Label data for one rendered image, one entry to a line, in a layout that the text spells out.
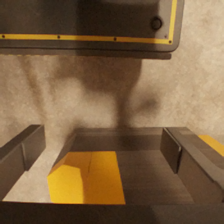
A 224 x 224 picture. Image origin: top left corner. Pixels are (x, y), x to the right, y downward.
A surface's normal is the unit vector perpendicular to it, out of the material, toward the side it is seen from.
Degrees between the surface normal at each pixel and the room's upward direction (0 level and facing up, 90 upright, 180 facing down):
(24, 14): 0
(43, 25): 0
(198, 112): 0
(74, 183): 22
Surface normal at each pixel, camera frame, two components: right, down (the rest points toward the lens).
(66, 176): -0.35, 0.27
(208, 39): 0.02, 0.29
